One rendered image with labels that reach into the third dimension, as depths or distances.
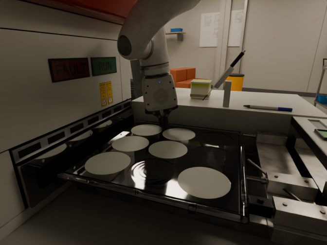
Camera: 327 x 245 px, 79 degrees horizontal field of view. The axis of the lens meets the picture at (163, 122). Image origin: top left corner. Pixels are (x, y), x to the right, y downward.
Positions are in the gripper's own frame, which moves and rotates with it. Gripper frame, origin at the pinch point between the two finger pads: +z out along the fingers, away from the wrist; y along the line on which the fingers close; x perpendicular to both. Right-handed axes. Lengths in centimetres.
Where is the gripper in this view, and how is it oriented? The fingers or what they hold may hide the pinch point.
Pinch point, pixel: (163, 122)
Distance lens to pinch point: 65.2
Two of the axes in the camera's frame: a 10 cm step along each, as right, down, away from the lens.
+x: -2.0, -3.2, 9.3
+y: 9.7, -2.0, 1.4
